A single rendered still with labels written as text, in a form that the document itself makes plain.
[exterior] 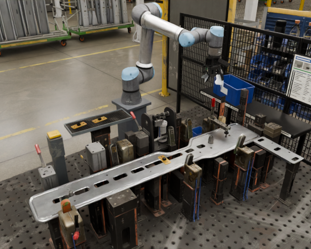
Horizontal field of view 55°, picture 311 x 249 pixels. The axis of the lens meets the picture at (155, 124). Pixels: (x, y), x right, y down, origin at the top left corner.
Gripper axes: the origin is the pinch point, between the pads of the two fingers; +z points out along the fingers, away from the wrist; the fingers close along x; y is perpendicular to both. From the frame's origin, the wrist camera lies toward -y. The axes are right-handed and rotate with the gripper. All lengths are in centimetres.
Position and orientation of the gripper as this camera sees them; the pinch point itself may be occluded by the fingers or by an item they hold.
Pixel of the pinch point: (213, 86)
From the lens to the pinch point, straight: 190.2
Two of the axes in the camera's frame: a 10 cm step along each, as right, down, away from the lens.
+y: -8.4, 2.6, -4.8
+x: 5.4, 4.0, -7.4
